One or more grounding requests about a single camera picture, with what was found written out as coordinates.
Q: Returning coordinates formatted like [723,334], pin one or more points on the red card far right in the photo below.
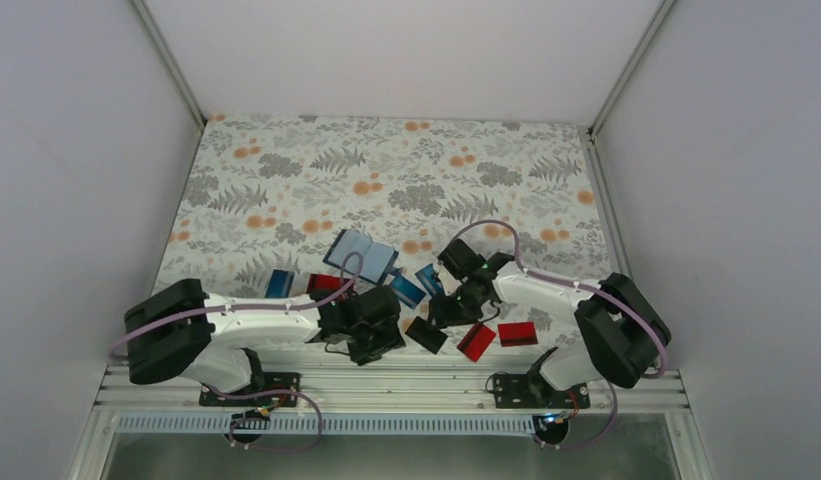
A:
[517,334]

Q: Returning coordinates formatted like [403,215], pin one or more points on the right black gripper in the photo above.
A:
[444,316]

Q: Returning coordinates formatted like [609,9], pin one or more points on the blue card far left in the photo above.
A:
[279,284]

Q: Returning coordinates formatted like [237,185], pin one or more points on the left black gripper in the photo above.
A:
[390,339]

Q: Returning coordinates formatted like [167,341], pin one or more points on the floral patterned table mat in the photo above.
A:
[270,193]

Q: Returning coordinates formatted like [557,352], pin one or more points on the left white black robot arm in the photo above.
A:
[185,332]

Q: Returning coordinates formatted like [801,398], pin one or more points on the black card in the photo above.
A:
[426,335]

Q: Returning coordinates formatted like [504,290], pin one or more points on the dark blue card holder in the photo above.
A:
[353,250]

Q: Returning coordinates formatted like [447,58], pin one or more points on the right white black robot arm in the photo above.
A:
[622,335]

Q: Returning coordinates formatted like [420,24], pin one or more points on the aluminium front rail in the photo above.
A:
[394,389]

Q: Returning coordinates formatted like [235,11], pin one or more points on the blue card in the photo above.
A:
[279,284]
[429,280]
[407,292]

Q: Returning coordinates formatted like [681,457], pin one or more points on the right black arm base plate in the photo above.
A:
[518,391]

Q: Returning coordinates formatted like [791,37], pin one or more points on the red card upper stack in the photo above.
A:
[324,284]

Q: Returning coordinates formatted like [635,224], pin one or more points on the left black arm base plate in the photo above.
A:
[252,396]

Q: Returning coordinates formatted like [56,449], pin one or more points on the blue card centre right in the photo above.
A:
[429,280]

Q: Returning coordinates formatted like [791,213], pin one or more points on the red card tilted right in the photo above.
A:
[476,341]

